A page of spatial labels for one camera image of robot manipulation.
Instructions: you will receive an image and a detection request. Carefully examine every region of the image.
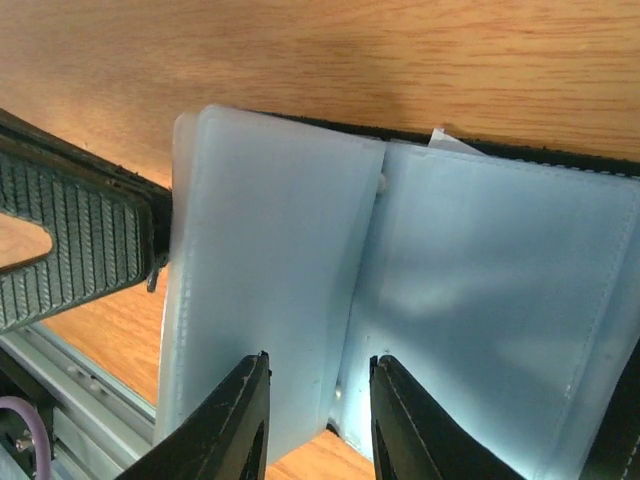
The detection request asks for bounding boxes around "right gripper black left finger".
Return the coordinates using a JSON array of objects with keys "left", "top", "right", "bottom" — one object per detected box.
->
[{"left": 119, "top": 352, "right": 271, "bottom": 479}]

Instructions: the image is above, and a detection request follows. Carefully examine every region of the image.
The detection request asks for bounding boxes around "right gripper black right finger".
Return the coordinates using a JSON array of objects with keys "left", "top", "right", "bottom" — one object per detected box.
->
[{"left": 369, "top": 355, "right": 521, "bottom": 480}]

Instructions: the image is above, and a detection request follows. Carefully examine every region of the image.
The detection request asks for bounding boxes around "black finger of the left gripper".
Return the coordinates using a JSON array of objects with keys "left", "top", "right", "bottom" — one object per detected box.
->
[{"left": 1, "top": 111, "right": 173, "bottom": 333}]

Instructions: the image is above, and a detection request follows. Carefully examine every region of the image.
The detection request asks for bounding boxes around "black leather card holder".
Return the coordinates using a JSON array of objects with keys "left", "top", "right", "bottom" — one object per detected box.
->
[{"left": 155, "top": 106, "right": 639, "bottom": 479}]

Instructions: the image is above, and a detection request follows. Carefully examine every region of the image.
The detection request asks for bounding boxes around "aluminium frame rail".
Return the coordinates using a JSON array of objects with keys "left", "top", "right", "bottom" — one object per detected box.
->
[{"left": 1, "top": 325, "right": 155, "bottom": 479}]

